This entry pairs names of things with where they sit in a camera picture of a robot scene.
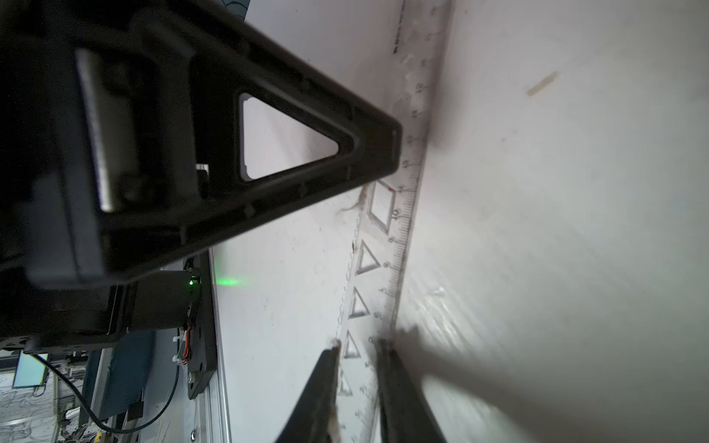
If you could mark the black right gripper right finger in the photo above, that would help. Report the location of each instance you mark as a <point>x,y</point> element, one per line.
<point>404,415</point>

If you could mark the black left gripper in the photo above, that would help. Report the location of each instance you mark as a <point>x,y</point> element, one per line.
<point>84,165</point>

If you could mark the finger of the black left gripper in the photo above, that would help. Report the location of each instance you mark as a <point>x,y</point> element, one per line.
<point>284,108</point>

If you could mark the long clear stencil ruler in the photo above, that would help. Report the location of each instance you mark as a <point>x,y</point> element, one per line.
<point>386,218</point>

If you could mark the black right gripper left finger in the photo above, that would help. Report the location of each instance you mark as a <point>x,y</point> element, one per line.
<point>310,419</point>

